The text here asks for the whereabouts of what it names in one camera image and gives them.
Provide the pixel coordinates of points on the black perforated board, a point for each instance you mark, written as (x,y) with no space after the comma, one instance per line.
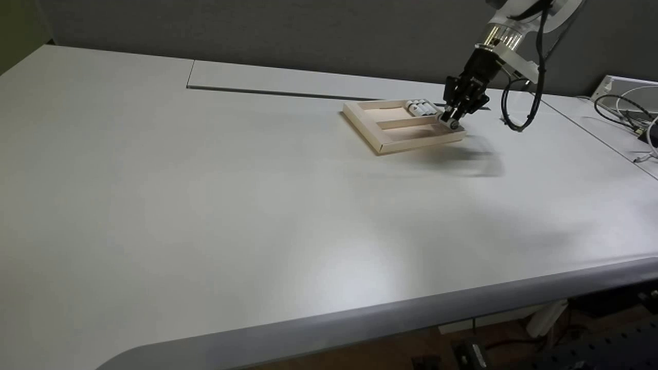
(603,345)

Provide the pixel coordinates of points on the small black floor adapter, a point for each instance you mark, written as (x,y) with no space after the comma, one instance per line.
(471,353)

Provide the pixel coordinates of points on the white power strip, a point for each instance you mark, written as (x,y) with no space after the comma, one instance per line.
(520,317)

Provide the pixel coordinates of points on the white bottle blue bands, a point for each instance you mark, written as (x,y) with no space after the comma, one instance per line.
(425,107)

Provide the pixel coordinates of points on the white box device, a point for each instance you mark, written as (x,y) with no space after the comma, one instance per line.
(627,84)

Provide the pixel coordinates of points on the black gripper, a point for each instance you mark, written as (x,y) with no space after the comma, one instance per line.
(476,72)

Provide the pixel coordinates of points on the wooden compartment tray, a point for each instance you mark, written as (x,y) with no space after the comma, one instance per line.
(392,133)

